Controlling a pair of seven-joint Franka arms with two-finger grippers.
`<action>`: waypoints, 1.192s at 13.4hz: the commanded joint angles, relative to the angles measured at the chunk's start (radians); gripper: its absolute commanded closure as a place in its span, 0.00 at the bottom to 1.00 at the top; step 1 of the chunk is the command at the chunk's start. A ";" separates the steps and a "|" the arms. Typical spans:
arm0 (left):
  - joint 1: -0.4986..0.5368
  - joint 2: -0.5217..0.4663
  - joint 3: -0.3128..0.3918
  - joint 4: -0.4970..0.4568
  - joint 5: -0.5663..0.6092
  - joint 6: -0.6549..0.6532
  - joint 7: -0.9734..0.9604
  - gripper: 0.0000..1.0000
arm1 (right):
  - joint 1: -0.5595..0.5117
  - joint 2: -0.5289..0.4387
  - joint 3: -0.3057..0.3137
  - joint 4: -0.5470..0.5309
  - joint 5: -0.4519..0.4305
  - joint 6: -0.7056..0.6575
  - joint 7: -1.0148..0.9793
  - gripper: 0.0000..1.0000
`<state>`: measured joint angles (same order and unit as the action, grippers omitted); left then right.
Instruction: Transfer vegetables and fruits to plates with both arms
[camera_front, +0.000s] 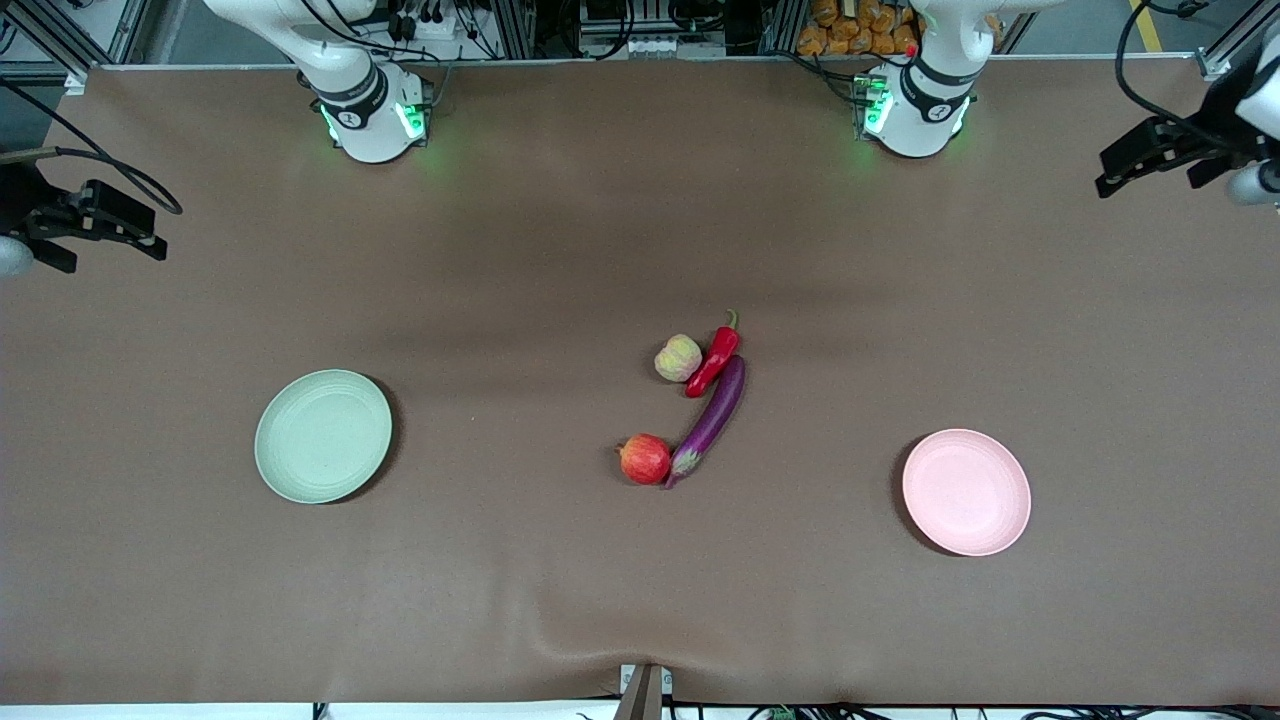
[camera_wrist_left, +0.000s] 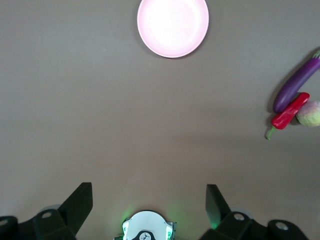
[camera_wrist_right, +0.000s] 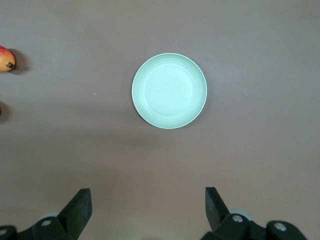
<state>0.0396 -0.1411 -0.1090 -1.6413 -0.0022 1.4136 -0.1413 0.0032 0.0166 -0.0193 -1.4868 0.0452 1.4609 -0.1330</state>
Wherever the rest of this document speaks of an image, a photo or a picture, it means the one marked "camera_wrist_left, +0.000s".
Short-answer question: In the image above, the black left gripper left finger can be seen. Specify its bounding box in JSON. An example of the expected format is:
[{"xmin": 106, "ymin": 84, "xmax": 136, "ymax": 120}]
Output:
[{"xmin": 0, "ymin": 182, "xmax": 94, "ymax": 240}]

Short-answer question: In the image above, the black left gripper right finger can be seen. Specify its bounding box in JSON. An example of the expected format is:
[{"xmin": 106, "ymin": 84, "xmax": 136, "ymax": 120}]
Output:
[{"xmin": 199, "ymin": 184, "xmax": 311, "ymax": 240}]

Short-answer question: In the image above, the red chili pepper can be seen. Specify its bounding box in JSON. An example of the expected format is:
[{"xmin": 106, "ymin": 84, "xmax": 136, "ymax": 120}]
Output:
[{"xmin": 265, "ymin": 91, "xmax": 311, "ymax": 141}]

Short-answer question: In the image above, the yellow-pink peach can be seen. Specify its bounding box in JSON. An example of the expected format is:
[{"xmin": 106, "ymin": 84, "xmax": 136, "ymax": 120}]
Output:
[{"xmin": 296, "ymin": 100, "xmax": 320, "ymax": 128}]

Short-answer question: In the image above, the purple eggplant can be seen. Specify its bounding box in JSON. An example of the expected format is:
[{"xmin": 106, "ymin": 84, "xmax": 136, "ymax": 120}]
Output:
[{"xmin": 272, "ymin": 47, "xmax": 320, "ymax": 114}]

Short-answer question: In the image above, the brown table cloth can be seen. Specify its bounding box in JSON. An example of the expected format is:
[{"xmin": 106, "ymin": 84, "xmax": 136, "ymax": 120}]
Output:
[{"xmin": 0, "ymin": 0, "xmax": 320, "ymax": 240}]

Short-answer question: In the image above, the pink round plate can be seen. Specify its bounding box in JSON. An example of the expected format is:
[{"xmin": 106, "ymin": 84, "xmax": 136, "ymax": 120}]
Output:
[{"xmin": 136, "ymin": 0, "xmax": 210, "ymax": 59}]

